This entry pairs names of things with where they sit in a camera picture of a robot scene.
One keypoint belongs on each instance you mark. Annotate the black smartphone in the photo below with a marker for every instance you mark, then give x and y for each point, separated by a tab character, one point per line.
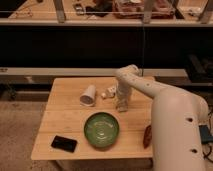
64	143

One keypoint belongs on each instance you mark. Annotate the tray of items on shelf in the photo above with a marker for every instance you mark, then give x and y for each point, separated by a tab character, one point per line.
136	8

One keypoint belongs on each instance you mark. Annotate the white sponge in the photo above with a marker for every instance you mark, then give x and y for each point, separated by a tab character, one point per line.
122	108

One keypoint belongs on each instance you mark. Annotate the metal shelf rack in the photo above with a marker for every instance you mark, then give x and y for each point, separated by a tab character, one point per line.
196	13

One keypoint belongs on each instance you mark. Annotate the blue box on floor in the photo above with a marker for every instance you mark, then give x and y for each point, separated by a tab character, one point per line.
205	134

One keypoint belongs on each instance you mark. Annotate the wooden table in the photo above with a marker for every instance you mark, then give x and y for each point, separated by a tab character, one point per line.
65	116

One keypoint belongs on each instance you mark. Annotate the white paper cup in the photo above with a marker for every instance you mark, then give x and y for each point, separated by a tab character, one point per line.
88	96

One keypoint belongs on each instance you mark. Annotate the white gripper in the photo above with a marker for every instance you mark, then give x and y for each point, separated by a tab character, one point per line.
123	93

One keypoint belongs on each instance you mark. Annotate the white plastic bottle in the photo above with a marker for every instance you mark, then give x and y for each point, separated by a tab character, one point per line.
109	92

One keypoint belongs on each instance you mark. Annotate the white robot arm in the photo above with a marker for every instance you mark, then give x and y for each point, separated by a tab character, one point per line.
175	117

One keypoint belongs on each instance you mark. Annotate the green ceramic bowl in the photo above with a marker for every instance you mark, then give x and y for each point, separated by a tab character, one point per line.
101	130

